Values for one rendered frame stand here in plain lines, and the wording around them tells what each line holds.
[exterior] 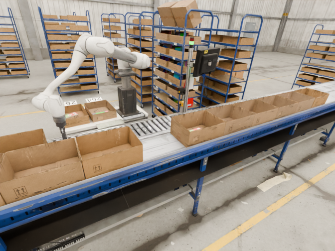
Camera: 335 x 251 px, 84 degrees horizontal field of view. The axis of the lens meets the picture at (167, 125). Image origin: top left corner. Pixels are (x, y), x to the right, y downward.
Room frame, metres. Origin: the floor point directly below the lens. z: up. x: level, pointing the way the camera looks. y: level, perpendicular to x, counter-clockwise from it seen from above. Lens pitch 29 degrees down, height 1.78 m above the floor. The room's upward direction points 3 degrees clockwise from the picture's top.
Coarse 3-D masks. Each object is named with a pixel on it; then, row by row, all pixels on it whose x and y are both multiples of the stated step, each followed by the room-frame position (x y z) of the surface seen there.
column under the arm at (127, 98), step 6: (120, 90) 2.13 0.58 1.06; (126, 90) 2.11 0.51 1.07; (132, 90) 2.15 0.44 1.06; (120, 96) 2.14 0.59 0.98; (126, 96) 2.11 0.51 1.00; (132, 96) 2.14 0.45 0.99; (120, 102) 2.16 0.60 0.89; (126, 102) 2.10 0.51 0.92; (132, 102) 2.14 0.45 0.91; (120, 108) 2.17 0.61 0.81; (126, 108) 2.10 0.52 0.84; (132, 108) 2.14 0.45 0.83; (120, 114) 2.09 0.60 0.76; (126, 114) 2.09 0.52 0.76; (132, 114) 2.11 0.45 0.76
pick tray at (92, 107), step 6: (90, 102) 2.21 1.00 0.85; (96, 102) 2.25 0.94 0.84; (102, 102) 2.30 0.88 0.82; (108, 102) 2.24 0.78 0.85; (90, 108) 2.20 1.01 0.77; (96, 108) 2.23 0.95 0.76; (102, 108) 2.24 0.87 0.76; (108, 108) 2.26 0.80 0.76; (114, 108) 2.07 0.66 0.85; (90, 114) 1.92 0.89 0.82; (96, 114) 1.88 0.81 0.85; (102, 114) 1.92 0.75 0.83; (108, 114) 1.96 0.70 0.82; (114, 114) 2.00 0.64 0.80; (96, 120) 1.88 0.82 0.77; (102, 120) 1.92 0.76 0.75
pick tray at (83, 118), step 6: (66, 108) 2.05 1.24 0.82; (72, 108) 2.09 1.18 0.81; (78, 108) 2.12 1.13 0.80; (66, 114) 2.01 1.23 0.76; (78, 114) 2.03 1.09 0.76; (84, 114) 2.04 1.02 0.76; (66, 120) 1.71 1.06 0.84; (72, 120) 1.74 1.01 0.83; (78, 120) 1.77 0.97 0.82; (84, 120) 1.81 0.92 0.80; (66, 126) 1.70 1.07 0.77; (72, 126) 1.74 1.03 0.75
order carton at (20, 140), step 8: (40, 128) 1.39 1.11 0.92; (0, 136) 1.24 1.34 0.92; (8, 136) 1.26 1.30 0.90; (16, 136) 1.29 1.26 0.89; (24, 136) 1.32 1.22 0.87; (32, 136) 1.35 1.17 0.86; (40, 136) 1.38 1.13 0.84; (0, 144) 1.23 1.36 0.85; (8, 144) 1.25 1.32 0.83; (16, 144) 1.28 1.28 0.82; (24, 144) 1.31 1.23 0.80; (32, 144) 1.34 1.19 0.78; (0, 152) 1.21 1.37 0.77
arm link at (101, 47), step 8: (88, 40) 1.56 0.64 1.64; (96, 40) 1.53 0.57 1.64; (104, 40) 1.53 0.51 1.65; (88, 48) 1.54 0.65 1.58; (96, 48) 1.51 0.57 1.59; (104, 48) 1.51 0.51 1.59; (112, 48) 1.56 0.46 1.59; (120, 48) 1.78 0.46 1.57; (104, 56) 1.57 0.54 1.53; (112, 56) 1.69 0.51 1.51; (120, 56) 1.75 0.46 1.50; (128, 56) 1.85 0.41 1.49; (136, 56) 2.00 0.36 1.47; (144, 56) 2.05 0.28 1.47; (136, 64) 1.99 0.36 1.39; (144, 64) 2.03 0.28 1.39
